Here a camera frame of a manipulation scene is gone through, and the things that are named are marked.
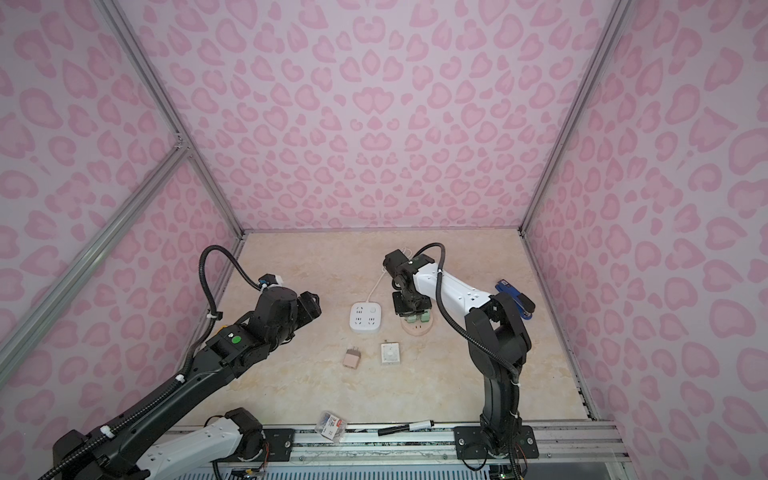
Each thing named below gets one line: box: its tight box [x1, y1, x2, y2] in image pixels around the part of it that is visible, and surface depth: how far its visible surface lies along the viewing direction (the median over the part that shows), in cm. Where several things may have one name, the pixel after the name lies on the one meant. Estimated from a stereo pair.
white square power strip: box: [349, 302, 382, 332], surface depth 95 cm
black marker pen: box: [378, 420, 435, 436], surface depth 77 cm
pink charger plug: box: [342, 346, 361, 369], surface depth 88 cm
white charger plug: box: [380, 340, 400, 365], surface depth 87 cm
